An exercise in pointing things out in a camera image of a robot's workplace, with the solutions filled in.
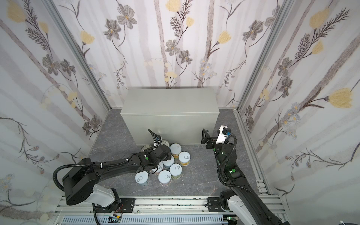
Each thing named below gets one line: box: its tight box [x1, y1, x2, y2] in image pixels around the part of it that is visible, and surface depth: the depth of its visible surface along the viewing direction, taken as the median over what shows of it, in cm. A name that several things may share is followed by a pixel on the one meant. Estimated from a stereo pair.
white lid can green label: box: [169, 163, 183, 180], surface depth 83 cm
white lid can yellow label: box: [178, 150, 191, 167], surface depth 88 cm
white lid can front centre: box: [157, 169, 172, 187], surface depth 81 cm
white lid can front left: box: [135, 170, 150, 187], surface depth 80 cm
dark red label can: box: [140, 144, 152, 152], surface depth 88 cm
